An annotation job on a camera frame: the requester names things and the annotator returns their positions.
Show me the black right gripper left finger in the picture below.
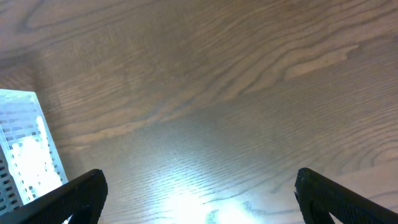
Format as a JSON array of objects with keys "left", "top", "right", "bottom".
[{"left": 1, "top": 169, "right": 108, "bottom": 224}]

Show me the clear perforated plastic basket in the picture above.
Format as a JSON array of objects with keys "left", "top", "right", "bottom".
[{"left": 1, "top": 89, "right": 68, "bottom": 215}]

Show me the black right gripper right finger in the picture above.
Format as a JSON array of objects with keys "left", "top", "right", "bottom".
[{"left": 295, "top": 167, "right": 397, "bottom": 224}]

